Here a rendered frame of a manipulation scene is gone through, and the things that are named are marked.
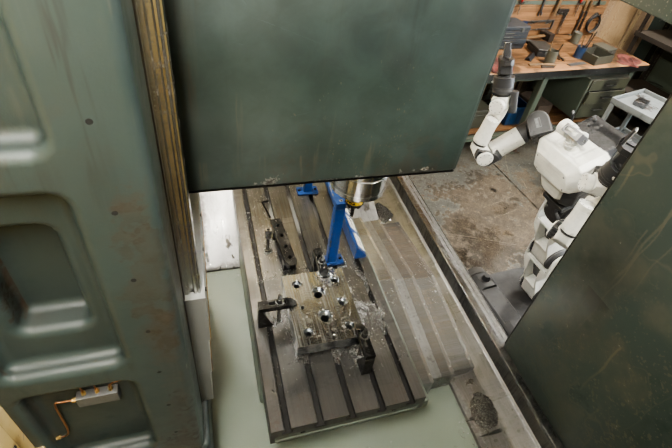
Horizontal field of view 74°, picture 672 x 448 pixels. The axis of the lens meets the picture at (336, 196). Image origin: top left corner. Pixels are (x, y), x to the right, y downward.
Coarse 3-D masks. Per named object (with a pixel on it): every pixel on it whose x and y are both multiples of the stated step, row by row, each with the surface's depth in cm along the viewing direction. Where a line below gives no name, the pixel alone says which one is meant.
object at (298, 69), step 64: (192, 0) 70; (256, 0) 72; (320, 0) 75; (384, 0) 78; (448, 0) 81; (512, 0) 85; (192, 64) 76; (256, 64) 79; (320, 64) 83; (384, 64) 86; (448, 64) 90; (192, 128) 84; (256, 128) 88; (320, 128) 92; (384, 128) 97; (448, 128) 102; (192, 192) 95
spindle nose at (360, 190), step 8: (336, 184) 116; (344, 184) 114; (352, 184) 113; (360, 184) 113; (368, 184) 113; (376, 184) 114; (384, 184) 117; (336, 192) 118; (344, 192) 116; (352, 192) 115; (360, 192) 114; (368, 192) 115; (376, 192) 116; (352, 200) 117; (360, 200) 116; (368, 200) 117
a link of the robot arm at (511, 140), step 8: (504, 136) 207; (512, 136) 205; (520, 136) 203; (488, 144) 211; (496, 144) 208; (504, 144) 206; (512, 144) 205; (520, 144) 205; (488, 152) 206; (496, 152) 207; (504, 152) 208; (480, 160) 208; (488, 160) 208; (496, 160) 209
